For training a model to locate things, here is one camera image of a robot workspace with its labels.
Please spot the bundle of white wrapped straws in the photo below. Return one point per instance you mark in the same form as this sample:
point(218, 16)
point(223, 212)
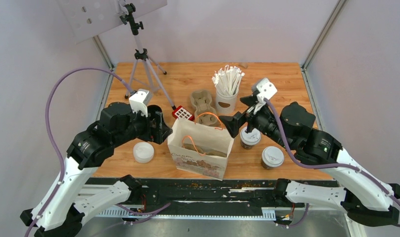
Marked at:
point(227, 80)

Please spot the grey perforated board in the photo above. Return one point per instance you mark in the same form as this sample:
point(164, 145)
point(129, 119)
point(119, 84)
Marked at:
point(89, 18)

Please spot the single brown pulp cup carrier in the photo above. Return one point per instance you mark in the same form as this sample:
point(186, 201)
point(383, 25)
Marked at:
point(204, 151)

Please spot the white cup lid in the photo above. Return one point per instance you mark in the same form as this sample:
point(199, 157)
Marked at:
point(250, 138)

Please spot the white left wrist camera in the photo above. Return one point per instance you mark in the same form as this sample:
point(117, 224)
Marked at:
point(139, 101)

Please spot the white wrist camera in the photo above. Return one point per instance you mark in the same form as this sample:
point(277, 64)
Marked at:
point(263, 90)
point(139, 101)

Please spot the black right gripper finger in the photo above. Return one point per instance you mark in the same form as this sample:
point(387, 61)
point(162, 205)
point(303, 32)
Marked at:
point(234, 123)
point(249, 101)

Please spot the clear brown printed coffee cup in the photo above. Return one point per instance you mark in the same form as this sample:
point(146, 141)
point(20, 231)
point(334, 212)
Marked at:
point(248, 146)

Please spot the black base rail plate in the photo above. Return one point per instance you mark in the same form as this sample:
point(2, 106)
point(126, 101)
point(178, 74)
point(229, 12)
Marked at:
point(208, 197)

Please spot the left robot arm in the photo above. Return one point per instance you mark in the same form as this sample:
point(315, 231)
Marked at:
point(60, 215)

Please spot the paper bag with orange handles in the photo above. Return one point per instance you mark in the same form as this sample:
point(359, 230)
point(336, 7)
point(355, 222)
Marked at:
point(215, 138)

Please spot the red white block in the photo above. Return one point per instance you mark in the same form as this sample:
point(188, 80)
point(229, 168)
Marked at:
point(182, 113)

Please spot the lidded coffee cup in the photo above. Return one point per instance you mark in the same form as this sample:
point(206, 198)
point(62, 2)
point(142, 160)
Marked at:
point(272, 157)

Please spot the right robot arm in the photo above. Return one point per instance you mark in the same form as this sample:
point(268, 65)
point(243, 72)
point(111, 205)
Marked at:
point(362, 197)

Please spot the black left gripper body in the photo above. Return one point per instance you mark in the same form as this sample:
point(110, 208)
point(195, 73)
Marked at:
point(151, 130)

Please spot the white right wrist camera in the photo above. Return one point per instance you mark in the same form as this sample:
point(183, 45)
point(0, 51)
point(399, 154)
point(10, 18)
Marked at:
point(263, 90)

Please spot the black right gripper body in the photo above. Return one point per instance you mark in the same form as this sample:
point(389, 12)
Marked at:
point(261, 121)

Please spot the silver tripod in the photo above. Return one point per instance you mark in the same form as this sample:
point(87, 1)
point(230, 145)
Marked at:
point(141, 55)

